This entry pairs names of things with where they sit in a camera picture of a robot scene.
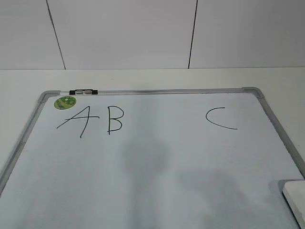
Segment white whiteboard with grey frame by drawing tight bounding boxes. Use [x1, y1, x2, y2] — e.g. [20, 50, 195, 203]
[0, 87, 305, 229]

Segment white rectangular board eraser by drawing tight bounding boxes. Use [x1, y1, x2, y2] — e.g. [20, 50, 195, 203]
[282, 180, 305, 229]

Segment round green magnet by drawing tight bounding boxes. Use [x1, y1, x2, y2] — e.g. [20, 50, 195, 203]
[54, 96, 77, 110]

